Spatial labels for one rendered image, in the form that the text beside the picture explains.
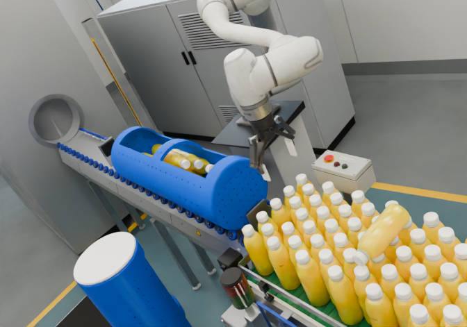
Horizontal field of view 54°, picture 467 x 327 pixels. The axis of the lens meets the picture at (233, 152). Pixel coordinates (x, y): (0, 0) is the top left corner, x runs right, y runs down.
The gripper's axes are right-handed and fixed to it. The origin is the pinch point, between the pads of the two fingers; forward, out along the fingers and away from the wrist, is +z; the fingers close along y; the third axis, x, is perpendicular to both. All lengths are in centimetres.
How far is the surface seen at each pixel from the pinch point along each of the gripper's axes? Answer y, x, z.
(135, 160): 16, -85, 7
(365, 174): -23.7, 12.3, 19.3
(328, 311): 20.8, 24.4, 36.0
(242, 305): 43.4, 22.5, 8.4
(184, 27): -116, -220, 5
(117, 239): 46, -66, 22
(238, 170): 1.8, -24.1, 7.6
